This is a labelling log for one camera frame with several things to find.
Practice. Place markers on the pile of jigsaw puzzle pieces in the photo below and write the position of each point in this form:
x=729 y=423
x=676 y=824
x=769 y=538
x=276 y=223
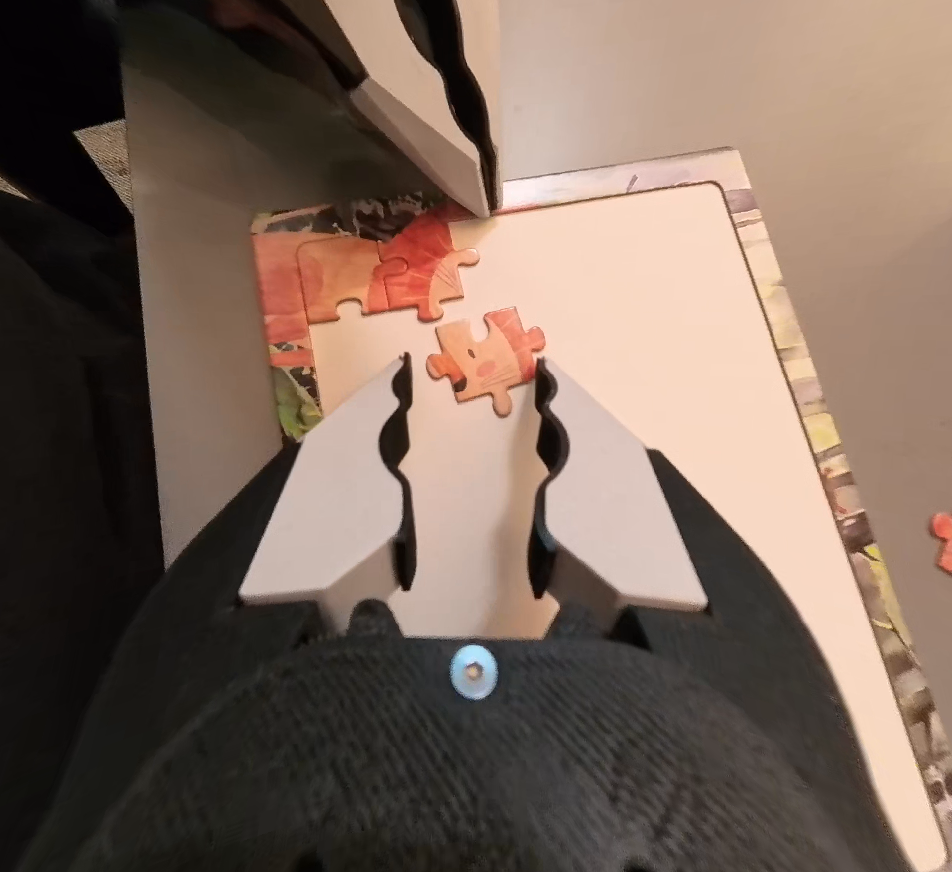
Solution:
x=944 y=541

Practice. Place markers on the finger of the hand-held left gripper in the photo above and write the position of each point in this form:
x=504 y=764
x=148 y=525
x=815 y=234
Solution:
x=472 y=16
x=342 y=1

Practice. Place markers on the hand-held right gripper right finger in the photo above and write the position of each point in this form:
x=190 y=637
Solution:
x=632 y=522

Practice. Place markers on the person's black clothing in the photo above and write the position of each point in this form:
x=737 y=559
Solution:
x=59 y=440

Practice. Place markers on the orange whiskered-face jigsaw piece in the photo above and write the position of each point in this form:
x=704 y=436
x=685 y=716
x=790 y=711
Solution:
x=483 y=358

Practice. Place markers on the red fan-patterned jigsaw piece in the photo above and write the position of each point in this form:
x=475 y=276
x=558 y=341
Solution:
x=420 y=269

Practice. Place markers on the orange corner jigsaw piece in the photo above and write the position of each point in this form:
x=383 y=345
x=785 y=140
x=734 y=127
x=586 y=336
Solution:
x=335 y=280

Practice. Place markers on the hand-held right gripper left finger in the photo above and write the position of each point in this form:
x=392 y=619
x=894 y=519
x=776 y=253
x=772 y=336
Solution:
x=327 y=515

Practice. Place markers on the jigsaw puzzle frame board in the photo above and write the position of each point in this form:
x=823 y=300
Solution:
x=669 y=403

